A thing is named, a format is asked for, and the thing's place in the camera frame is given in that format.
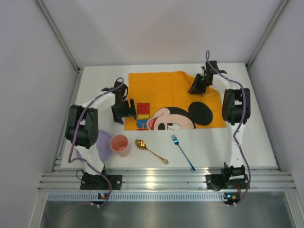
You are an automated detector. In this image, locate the orange Mickey Mouse cloth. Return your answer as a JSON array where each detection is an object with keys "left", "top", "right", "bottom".
[{"left": 124, "top": 71, "right": 226, "bottom": 131}]

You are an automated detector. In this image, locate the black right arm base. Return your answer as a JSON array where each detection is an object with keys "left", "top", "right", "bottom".
[{"left": 206, "top": 163, "right": 249, "bottom": 191}]

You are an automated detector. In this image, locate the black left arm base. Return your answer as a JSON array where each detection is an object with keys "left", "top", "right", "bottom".
[{"left": 76, "top": 170, "right": 123, "bottom": 190}]

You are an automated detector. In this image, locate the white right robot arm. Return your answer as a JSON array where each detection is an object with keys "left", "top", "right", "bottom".
[{"left": 188, "top": 60, "right": 251, "bottom": 180}]

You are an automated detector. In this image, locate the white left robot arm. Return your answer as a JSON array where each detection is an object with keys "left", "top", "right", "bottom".
[{"left": 65, "top": 77, "right": 137, "bottom": 177}]

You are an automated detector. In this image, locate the pink plastic cup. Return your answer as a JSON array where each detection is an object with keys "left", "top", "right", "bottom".
[{"left": 110, "top": 134, "right": 130, "bottom": 157}]

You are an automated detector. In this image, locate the lilac plate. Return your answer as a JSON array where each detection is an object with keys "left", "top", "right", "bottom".
[{"left": 75, "top": 127, "right": 113, "bottom": 165}]

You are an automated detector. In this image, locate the gold ornate spoon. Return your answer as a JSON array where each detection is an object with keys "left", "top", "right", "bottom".
[{"left": 135, "top": 140, "right": 169, "bottom": 164}]

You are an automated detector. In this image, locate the blue metallic fork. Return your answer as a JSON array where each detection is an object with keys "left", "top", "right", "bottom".
[{"left": 171, "top": 134, "right": 196, "bottom": 171}]

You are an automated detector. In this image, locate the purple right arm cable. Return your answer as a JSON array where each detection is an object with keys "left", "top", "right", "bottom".
[{"left": 205, "top": 50, "right": 251, "bottom": 209}]

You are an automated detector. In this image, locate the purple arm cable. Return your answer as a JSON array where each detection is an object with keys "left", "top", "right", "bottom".
[
  {"left": 205, "top": 50, "right": 251, "bottom": 209},
  {"left": 68, "top": 77, "right": 125, "bottom": 207}
]

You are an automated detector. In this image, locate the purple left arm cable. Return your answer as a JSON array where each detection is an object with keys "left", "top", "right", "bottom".
[{"left": 68, "top": 77, "right": 125, "bottom": 207}]

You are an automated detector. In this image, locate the aluminium frame rail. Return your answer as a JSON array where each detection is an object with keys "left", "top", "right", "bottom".
[{"left": 38, "top": 168, "right": 296, "bottom": 191}]

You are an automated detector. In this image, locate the right aluminium corner post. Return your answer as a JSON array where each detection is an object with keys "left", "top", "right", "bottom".
[{"left": 246, "top": 0, "right": 292, "bottom": 69}]

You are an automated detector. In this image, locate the aluminium corner post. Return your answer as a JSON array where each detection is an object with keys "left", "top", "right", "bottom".
[
  {"left": 246, "top": 0, "right": 292, "bottom": 69},
  {"left": 35, "top": 0, "right": 80, "bottom": 72}
]

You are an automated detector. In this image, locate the left aluminium corner post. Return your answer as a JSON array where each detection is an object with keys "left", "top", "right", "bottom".
[{"left": 35, "top": 0, "right": 80, "bottom": 72}]

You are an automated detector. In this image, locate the grey slotted cable duct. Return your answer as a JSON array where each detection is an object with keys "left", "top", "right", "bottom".
[{"left": 47, "top": 192, "right": 238, "bottom": 202}]

